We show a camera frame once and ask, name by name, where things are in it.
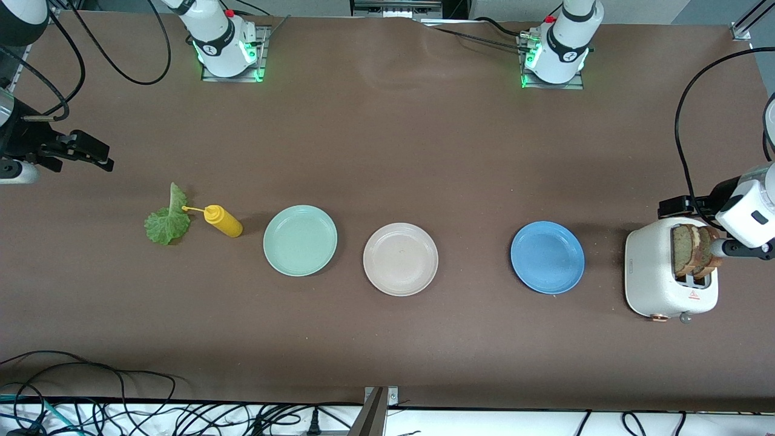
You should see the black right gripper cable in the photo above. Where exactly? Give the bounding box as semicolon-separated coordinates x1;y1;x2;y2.
0;11;87;122

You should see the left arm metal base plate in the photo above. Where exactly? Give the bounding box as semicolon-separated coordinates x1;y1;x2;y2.
519;33;585;90

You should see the light green plate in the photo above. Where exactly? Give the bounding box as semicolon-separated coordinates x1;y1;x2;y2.
263;205;338;278

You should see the grey metal table bracket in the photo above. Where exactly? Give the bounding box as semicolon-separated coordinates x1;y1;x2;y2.
348;386;400;436

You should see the white two-slot toaster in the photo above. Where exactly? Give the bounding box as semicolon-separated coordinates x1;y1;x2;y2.
624;217;720;324

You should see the metal frame with slots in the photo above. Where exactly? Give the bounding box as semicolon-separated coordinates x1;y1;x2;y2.
351;0;444;19

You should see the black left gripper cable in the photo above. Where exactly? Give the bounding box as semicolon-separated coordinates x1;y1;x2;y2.
674;47;775;230

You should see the teal floor cable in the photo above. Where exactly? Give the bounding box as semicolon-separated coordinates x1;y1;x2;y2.
0;394;82;436

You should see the aluminium corner profile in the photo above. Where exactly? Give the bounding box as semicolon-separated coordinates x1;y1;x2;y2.
730;0;775;42

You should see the black base power cable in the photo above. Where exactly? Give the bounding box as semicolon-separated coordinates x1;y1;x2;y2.
418;17;535;54

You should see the aluminium table edge rail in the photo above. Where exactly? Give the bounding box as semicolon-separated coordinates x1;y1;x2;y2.
0;45;32;93

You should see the green lettuce leaf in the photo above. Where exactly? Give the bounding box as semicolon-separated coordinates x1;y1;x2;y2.
144;182;192;246

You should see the beige plate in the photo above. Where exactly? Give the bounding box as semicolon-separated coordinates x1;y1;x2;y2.
363;222;439;297

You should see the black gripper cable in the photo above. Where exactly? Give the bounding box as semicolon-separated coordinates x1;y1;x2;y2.
674;47;775;230
0;11;87;122

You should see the brown bread slice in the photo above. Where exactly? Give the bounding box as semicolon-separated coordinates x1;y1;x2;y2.
671;224;703;279
696;225;724;280

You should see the blue plate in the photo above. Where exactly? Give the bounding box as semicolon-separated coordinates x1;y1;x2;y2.
510;220;586;296

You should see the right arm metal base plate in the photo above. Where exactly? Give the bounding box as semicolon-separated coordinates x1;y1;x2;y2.
201;24;268;82

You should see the black right arm loop cable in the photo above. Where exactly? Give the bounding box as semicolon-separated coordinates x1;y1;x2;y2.
45;0;173;86

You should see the yellow mustard squeeze bottle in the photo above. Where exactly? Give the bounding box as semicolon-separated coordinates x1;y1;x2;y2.
182;205;244;239

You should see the black floor cable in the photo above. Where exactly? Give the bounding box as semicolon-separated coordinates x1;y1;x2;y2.
0;363;179;436
0;349;128;436

